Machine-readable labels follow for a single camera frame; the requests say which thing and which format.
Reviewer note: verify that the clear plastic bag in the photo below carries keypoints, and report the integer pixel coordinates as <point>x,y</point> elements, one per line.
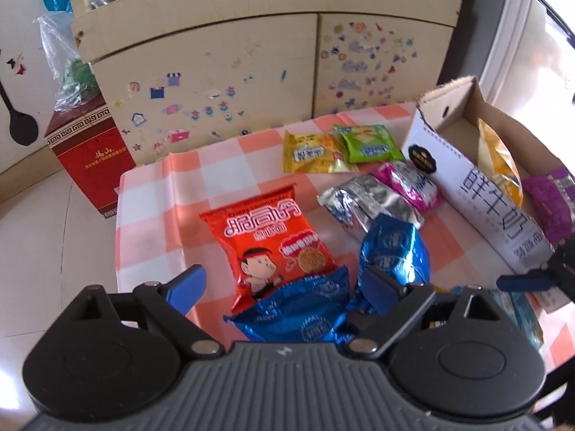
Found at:
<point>58,40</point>

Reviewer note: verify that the pink checkered tablecloth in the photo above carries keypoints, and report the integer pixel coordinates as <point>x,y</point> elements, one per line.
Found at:
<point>179,197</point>

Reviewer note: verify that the yellow chips bag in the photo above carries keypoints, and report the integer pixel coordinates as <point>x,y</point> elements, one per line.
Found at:
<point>498,161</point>

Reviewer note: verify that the butterfly wall stickers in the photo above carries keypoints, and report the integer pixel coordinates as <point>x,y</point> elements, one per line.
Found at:
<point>18,63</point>

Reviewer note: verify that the red gift box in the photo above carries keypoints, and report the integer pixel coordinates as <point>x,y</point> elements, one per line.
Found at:
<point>90,175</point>

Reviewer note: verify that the black spoon wall sticker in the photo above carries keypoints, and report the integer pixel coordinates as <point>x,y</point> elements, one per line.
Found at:
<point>24,128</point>

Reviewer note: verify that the beige cabinet with stickers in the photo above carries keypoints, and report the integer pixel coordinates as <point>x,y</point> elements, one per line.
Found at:
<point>215,54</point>

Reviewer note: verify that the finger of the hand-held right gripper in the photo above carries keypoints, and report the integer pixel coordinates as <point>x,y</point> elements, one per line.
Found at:
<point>523,282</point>

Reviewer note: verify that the white cardboard box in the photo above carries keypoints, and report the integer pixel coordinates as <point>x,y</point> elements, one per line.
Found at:
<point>467,175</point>

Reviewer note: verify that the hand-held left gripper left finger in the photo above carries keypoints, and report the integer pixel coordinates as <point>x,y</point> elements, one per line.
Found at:
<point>186,285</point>

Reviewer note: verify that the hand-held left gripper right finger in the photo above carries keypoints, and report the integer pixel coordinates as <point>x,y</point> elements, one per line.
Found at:
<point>382,289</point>

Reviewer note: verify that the white window frame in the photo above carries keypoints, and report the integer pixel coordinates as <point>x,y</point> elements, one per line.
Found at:
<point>507,31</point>

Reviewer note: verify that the magenta snack packet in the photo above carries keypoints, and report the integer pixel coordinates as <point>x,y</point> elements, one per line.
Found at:
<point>409,182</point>

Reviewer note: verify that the teal snack packet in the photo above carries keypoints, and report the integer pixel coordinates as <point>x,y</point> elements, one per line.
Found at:
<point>525,318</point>

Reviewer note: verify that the yellow snack packet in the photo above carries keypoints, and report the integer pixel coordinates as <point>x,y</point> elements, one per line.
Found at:
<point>314,152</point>

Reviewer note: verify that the purple snack packet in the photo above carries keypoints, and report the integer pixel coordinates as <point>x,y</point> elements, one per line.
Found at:
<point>550,202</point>

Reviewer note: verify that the red snack packet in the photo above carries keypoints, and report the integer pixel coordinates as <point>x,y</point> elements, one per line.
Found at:
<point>260,238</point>

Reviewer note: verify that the blue foil snack packet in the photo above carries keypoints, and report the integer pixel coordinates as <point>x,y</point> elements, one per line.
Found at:
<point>395,247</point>
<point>296,314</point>

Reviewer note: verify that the green snack packet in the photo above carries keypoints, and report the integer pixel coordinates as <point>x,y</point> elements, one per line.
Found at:
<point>368,143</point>

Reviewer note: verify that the silver foil snack packet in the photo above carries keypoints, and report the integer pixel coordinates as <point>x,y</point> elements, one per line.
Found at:
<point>364,197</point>

